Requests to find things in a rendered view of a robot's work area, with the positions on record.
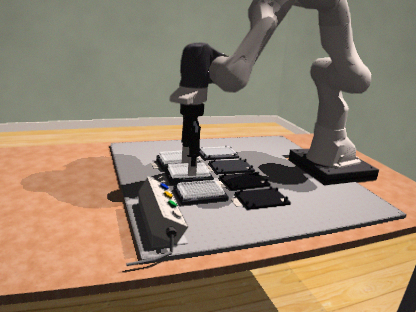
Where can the white button panel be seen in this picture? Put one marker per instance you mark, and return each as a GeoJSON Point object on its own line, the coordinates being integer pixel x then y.
{"type": "Point", "coordinates": [162, 217]}

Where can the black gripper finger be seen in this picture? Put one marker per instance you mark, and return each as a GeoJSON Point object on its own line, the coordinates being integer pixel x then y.
{"type": "Point", "coordinates": [194, 147]}
{"type": "Point", "coordinates": [185, 141]}

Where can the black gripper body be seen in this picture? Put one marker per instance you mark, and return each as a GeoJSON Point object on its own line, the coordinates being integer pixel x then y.
{"type": "Point", "coordinates": [192, 112]}

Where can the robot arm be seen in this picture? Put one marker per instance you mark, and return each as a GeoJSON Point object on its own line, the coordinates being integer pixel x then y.
{"type": "Point", "coordinates": [343, 70]}

